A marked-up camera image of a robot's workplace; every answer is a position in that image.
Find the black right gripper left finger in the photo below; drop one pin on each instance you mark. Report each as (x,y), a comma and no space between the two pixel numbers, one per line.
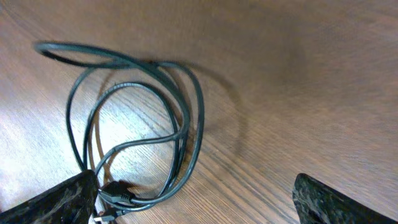
(71,201)

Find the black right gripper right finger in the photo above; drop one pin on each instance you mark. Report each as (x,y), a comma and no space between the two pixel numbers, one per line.
(317,203)

